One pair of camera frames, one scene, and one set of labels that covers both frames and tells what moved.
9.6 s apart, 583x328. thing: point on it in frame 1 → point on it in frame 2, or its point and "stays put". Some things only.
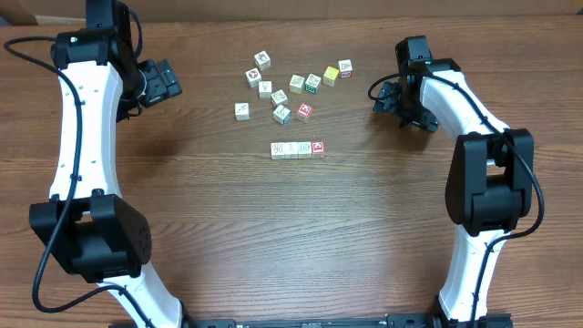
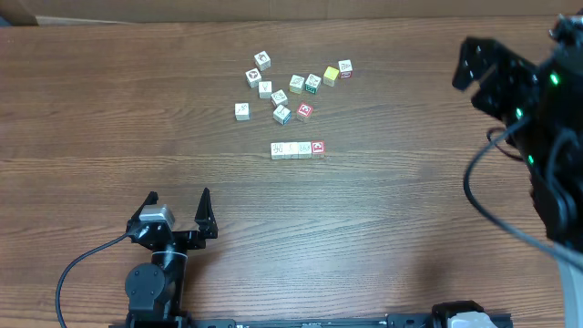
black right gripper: x=389 y=101 → x=511 y=85
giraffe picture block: x=291 y=150 stays put
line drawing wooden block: x=277 y=150 stays put
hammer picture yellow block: x=330 y=76 stays put
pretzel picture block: x=304 y=149 stays put
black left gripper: x=162 y=79 → x=205 y=224
